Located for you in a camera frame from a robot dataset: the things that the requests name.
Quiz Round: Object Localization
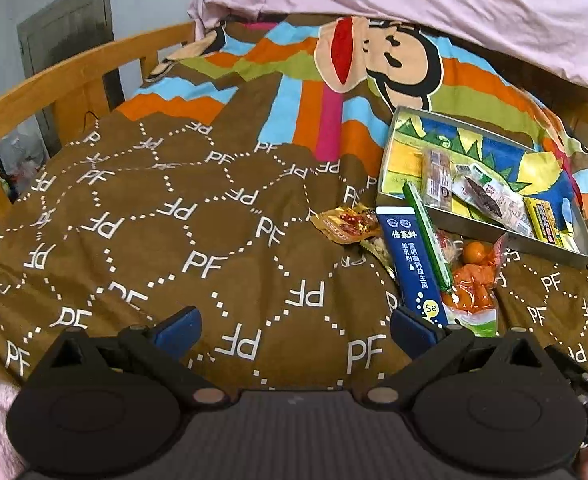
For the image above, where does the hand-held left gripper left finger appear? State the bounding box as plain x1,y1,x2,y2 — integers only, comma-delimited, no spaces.
34,306,232,411

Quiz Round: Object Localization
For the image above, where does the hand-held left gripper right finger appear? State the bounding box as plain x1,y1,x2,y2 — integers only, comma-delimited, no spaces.
363,306,557,411

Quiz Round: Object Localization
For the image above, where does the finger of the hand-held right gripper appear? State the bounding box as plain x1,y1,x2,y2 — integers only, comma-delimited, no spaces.
544,345,588,397

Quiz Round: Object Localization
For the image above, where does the orange fruit snack pack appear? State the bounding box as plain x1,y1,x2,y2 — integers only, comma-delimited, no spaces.
440,232,508,337

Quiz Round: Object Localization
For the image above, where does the blue white powder sachet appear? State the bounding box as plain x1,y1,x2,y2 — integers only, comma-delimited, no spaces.
375,205,456,329

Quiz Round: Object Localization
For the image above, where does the puffed rice cake packet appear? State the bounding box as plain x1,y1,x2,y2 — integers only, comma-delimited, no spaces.
359,236,398,281

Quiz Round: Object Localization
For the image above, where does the mandarin orange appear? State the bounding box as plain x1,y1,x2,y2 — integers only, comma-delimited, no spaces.
461,241,491,267

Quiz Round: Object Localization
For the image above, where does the green stick packet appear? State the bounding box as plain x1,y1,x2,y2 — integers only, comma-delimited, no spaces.
402,182,456,294

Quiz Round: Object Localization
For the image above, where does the gold red snack packet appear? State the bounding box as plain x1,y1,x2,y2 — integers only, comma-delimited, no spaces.
310,203,382,246

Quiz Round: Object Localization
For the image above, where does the yellow snack packet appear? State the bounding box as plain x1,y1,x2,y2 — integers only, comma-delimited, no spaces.
523,196,584,252

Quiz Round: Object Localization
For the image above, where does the clear nut bar packet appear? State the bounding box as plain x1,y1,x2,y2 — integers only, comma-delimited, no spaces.
420,148,458,209

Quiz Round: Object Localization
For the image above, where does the white green red snack packet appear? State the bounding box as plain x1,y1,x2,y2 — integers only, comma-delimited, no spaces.
451,161,536,237

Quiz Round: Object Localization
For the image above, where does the metal tray with dinosaur print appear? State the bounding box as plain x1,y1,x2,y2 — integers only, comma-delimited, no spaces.
375,106,588,268

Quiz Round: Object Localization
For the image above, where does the brown cartoon printed blanket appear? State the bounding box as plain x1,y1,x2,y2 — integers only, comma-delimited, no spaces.
0,12,588,396

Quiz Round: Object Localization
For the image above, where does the grey door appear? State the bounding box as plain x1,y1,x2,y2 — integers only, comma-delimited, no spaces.
16,0,125,156

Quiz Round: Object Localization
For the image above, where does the wooden bed frame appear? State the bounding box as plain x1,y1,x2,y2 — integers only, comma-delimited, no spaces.
0,20,197,241

